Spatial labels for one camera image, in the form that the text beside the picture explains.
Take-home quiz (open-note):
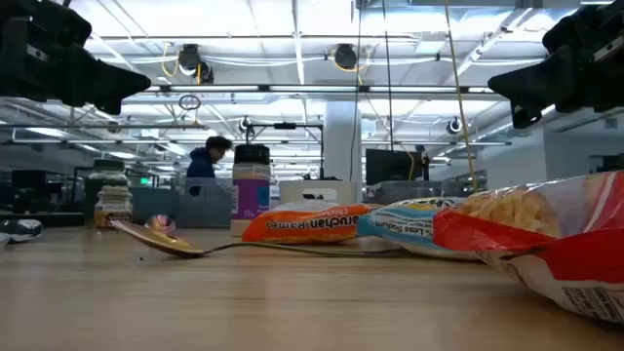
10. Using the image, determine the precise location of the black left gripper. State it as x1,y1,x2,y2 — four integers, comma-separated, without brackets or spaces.
0,46,152,116

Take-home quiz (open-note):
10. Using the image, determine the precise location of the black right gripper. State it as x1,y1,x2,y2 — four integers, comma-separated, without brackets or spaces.
487,47,624,131

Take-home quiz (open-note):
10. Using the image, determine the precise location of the green-lid spice jar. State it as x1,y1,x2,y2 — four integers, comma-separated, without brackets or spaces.
85,158,133,226

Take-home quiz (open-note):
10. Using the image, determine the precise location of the small beige-lid spice jar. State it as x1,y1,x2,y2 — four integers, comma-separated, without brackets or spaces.
94,184,134,229

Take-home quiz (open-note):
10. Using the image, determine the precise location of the iridescent spoon purple bowl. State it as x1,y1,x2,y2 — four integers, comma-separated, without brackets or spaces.
144,213,177,236

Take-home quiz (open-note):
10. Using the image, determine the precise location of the iridescent spoon pink bowl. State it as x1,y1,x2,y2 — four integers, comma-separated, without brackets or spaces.
109,218,410,259

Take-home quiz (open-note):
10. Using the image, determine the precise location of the silver spoon teal handle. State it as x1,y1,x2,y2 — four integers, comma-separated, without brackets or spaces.
0,217,45,247

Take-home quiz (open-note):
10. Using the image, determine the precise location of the orange ramen packet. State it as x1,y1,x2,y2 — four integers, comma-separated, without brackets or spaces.
241,200,377,246

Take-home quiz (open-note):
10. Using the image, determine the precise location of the long ceiling light bar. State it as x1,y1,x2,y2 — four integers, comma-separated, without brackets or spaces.
116,83,511,95

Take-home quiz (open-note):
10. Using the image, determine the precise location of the dark background monitor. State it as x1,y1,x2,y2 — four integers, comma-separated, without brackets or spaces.
10,169,49,192

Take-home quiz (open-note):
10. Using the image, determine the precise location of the person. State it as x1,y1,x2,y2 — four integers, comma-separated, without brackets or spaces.
185,135,234,197

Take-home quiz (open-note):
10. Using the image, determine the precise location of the dark background table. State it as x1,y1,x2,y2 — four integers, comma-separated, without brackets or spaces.
0,210,87,228

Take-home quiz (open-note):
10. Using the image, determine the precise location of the clear plastic bin right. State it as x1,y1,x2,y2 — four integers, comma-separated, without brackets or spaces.
366,179,477,206

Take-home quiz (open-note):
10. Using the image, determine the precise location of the black computer monitor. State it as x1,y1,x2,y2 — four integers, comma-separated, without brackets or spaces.
365,147,430,186

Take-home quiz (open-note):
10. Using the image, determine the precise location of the red ramen packet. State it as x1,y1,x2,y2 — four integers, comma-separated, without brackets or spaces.
432,169,624,327

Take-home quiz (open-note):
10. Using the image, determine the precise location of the black-lid spice bottle purple label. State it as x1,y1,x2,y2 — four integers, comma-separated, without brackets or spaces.
230,142,272,239

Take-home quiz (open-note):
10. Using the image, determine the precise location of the blue-edged ramen packet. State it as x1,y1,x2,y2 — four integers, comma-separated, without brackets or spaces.
356,196,484,262

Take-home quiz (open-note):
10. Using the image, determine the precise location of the white plastic bin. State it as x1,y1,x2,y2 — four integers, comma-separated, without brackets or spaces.
278,178,363,206

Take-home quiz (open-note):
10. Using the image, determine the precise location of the black hanging cable ring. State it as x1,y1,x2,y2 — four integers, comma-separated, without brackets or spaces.
177,93,202,112

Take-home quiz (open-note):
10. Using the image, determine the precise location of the yellow cable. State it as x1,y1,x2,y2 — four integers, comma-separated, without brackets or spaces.
442,0,480,192

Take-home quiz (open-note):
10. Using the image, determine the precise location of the thin black hanging cable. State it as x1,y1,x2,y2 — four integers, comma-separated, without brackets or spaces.
380,0,395,152
348,0,365,182

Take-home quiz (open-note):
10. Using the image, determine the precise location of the black overhead camera stand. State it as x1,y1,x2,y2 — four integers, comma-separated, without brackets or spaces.
245,120,327,181

